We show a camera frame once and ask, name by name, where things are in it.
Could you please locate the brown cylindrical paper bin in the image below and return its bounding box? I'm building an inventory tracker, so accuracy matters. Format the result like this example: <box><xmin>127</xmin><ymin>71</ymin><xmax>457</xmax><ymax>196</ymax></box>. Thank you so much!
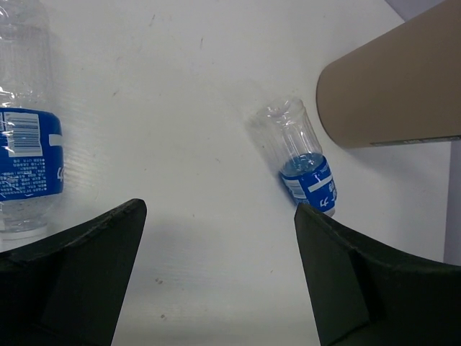
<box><xmin>316</xmin><ymin>1</ymin><xmax>460</xmax><ymax>148</ymax></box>

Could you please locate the clear bottle blue label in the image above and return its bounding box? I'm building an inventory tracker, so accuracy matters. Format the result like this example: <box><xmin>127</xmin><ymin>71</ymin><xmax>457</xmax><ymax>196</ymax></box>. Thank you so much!
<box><xmin>248</xmin><ymin>97</ymin><xmax>337</xmax><ymax>216</ymax></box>

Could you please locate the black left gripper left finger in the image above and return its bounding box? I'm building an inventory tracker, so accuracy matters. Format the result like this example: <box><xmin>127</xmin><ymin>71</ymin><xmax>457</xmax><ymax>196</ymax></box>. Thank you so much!
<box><xmin>1</xmin><ymin>199</ymin><xmax>147</xmax><ymax>345</ymax></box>

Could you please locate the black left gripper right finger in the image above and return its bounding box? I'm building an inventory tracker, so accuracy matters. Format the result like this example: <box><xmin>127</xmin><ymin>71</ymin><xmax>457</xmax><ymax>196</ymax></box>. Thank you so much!
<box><xmin>295</xmin><ymin>204</ymin><xmax>460</xmax><ymax>345</ymax></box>

